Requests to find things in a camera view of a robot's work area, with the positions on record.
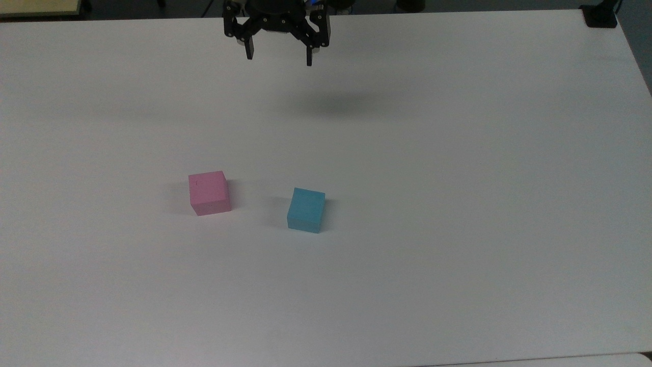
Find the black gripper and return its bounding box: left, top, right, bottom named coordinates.
left=223, top=0, right=332, bottom=67

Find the blue cube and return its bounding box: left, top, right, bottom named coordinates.
left=287, top=187, right=326, bottom=234

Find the pink cube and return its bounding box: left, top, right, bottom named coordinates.
left=188, top=170, right=232, bottom=217

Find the light wooden table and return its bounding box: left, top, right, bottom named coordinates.
left=0, top=0, right=83, bottom=19

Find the black table clamp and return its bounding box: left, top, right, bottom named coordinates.
left=580, top=0, right=621, bottom=29

